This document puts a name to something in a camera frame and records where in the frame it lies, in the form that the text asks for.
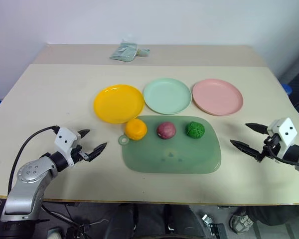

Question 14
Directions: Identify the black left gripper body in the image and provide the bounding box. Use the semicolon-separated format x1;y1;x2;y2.
70;138;93;165

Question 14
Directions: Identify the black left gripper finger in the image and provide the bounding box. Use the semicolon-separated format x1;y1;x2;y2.
87;142;108;163
77;128;91;139

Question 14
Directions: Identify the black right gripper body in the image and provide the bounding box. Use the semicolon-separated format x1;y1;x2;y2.
261;133;282;160

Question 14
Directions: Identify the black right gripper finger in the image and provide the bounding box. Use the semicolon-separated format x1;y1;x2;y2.
245;122;269;136
229;139;263;163

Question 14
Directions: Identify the orange toy fruit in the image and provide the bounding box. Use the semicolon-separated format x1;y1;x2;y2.
125;119;148;141

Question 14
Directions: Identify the yellow plastic plate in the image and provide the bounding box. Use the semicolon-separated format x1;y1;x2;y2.
93;84;145;124

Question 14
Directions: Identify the pink plastic plate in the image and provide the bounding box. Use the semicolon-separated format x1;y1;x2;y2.
192;78;244;117

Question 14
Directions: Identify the green toy vegetable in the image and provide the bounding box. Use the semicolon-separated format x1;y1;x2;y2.
185;120;205;140

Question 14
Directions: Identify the purple toy fruit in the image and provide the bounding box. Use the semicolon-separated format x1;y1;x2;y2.
156;121;177;140

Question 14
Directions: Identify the mint green plastic plate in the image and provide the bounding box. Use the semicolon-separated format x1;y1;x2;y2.
143;77;192;116

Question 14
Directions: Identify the blue plastic stool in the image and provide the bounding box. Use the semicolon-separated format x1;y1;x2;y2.
282;83;294;96

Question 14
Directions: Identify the dark trouser leg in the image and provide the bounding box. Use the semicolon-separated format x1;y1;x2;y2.
246;203;299;227

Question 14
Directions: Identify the translucent green cutting board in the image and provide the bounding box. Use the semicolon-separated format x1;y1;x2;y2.
118;115;222;175

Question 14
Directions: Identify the grey sneaker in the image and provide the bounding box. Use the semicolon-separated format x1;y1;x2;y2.
230;214;254;236

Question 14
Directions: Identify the white shoe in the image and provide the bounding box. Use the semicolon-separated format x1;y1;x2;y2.
48;228;62;239

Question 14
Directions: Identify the silver metal clamp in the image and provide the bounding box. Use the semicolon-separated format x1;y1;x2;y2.
201;213;227;239

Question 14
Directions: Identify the crumpled teal cloth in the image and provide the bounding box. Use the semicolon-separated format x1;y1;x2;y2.
109;42;138;62

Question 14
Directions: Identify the clear plastic wrapper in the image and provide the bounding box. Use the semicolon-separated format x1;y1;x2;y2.
120;33;136;44

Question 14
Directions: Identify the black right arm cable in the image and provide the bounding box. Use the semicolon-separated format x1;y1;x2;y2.
268;146;299;167

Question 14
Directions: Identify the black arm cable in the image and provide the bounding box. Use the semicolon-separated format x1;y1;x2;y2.
7;125;60;198
268;146;299;167

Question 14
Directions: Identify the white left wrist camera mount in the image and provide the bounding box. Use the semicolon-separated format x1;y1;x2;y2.
54;126;82;167

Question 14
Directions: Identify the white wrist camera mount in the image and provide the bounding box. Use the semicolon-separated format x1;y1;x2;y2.
267;117;298;160
54;126;82;167

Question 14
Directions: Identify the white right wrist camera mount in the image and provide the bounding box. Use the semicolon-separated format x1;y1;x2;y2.
267;117;298;160

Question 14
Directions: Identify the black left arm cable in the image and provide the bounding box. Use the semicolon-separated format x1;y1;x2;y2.
7;125;60;198

